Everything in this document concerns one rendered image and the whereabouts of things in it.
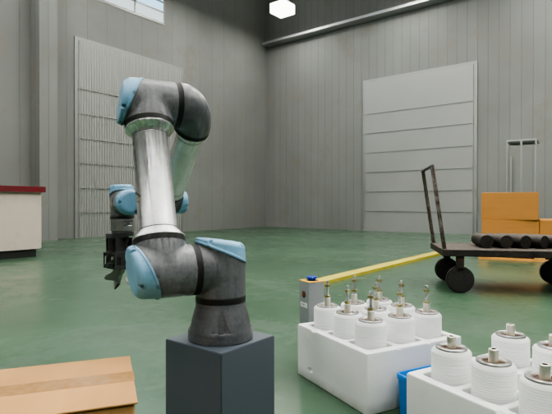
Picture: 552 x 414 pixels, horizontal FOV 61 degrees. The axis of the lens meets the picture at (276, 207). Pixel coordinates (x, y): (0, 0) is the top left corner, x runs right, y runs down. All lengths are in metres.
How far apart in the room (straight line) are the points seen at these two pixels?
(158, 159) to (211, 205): 10.19
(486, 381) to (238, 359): 0.55
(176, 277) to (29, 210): 5.10
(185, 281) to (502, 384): 0.72
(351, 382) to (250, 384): 0.48
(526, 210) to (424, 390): 4.54
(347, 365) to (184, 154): 0.80
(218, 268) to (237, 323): 0.13
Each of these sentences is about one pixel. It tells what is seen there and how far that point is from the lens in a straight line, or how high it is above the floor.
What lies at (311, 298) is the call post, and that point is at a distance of 1.83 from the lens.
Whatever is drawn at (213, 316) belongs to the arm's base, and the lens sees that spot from 1.07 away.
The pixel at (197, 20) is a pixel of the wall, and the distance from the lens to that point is 11.77.
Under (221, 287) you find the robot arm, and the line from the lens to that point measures 1.06.
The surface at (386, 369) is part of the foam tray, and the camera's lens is 1.50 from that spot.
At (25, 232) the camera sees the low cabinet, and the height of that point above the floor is 0.28.
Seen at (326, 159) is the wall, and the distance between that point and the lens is 11.76.
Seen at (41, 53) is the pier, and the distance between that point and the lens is 8.96.
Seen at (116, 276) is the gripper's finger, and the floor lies 0.37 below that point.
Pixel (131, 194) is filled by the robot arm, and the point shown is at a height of 0.64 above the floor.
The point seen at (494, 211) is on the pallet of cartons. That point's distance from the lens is 5.72.
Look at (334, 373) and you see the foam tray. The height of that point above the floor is 0.07.
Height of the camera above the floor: 0.61
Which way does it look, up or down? level
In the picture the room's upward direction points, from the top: straight up
